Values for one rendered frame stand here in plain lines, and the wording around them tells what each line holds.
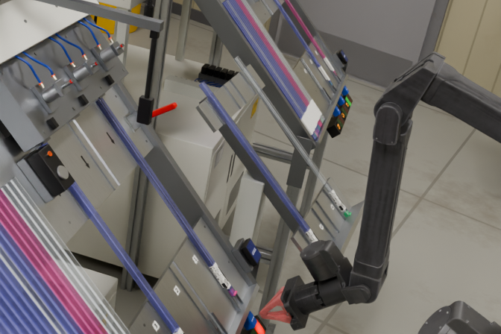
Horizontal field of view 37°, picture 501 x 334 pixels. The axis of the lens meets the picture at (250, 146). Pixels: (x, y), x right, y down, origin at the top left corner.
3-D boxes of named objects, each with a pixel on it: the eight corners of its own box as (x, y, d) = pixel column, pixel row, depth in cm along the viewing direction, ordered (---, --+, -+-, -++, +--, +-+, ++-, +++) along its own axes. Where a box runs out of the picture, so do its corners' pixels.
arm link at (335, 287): (355, 303, 146) (360, 287, 151) (338, 274, 145) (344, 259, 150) (324, 313, 149) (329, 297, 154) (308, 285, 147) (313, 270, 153)
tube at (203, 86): (326, 256, 180) (330, 254, 179) (324, 259, 179) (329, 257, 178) (200, 83, 174) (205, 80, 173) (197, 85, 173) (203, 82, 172)
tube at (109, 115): (232, 294, 157) (235, 292, 157) (229, 297, 156) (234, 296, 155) (92, 90, 146) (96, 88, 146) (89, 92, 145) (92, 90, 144)
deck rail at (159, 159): (235, 293, 168) (258, 283, 166) (232, 298, 167) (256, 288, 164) (48, 19, 153) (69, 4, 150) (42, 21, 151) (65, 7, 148)
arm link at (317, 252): (373, 301, 141) (385, 274, 148) (344, 251, 138) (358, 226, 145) (320, 312, 148) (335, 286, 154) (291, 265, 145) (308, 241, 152)
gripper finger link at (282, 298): (249, 309, 154) (288, 295, 150) (258, 288, 160) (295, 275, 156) (266, 335, 156) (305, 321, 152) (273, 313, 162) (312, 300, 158)
